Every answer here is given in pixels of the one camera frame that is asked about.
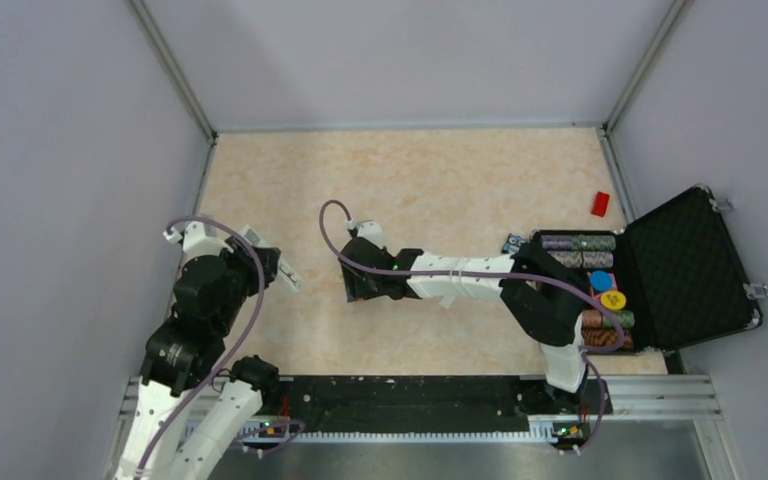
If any white battery cover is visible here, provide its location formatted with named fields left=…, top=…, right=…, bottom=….
left=439, top=296, right=455, bottom=309

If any white remote control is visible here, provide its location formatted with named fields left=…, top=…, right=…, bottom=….
left=240, top=225, right=303, bottom=293

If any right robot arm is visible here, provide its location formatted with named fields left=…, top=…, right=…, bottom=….
left=338, top=236, right=607, bottom=412

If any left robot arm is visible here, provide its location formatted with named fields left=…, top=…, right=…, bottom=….
left=114, top=242, right=281, bottom=479

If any blue owl figurine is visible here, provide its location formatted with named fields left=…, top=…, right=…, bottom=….
left=501, top=233, right=530, bottom=255

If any pink card deck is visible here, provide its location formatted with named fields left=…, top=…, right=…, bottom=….
left=588, top=270, right=626, bottom=311

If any blue dealer chip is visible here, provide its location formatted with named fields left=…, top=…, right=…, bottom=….
left=588, top=270, right=616, bottom=292

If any yellow big blind chip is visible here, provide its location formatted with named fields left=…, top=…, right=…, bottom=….
left=599, top=290, right=627, bottom=311

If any red small block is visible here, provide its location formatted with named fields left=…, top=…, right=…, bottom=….
left=590, top=191, right=611, bottom=218

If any black poker chip case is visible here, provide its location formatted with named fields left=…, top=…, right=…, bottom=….
left=530, top=186, right=764, bottom=354

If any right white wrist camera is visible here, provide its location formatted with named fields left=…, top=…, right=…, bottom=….
left=346, top=220, right=386, bottom=248

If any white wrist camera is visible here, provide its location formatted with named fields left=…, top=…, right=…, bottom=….
left=346, top=220, right=386, bottom=248
left=163, top=221, right=231, bottom=261

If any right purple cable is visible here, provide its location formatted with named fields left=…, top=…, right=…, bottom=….
left=318, top=199, right=627, bottom=452

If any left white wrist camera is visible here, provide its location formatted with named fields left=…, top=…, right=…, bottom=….
left=163, top=221, right=231, bottom=261

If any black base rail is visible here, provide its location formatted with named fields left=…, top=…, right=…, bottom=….
left=258, top=375, right=613, bottom=434

